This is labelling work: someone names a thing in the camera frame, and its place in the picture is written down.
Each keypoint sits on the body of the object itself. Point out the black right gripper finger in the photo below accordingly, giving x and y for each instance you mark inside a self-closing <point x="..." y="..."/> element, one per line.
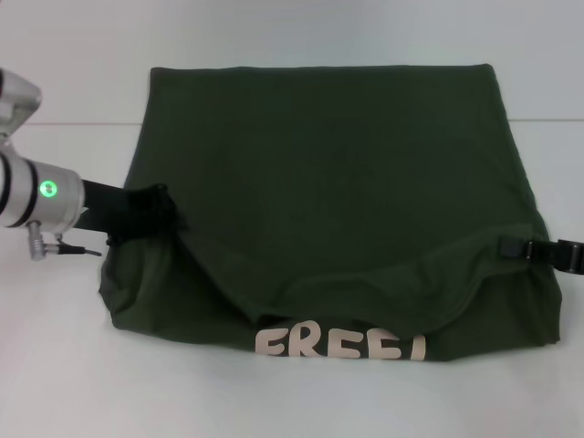
<point x="508" y="246"/>

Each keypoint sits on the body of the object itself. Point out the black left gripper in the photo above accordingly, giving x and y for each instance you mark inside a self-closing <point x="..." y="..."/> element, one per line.
<point x="102" y="207"/>

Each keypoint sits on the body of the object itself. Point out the dark green t-shirt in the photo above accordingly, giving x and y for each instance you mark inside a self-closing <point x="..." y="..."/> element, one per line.
<point x="328" y="191"/>

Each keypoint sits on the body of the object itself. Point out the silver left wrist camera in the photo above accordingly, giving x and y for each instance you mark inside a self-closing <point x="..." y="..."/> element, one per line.
<point x="16" y="102"/>

